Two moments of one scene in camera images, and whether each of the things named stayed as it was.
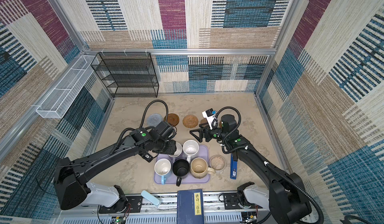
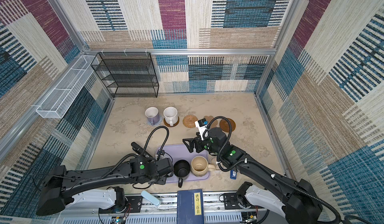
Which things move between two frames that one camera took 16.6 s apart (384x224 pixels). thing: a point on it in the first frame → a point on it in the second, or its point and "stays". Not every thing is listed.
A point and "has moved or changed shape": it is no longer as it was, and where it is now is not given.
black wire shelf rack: x=127 y=74 stays
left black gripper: x=172 y=148 → x=163 y=181
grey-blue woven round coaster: x=154 y=119 stays
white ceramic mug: x=190 y=147 has moved or changed shape
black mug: x=181 y=167 stays
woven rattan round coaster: x=190 y=121 stays
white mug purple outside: x=178 y=151 → x=153 y=115
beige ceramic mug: x=199 y=168 stays
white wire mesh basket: x=59 y=101 stays
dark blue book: x=190 y=207 stays
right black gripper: x=201 y=131 → x=197 y=140
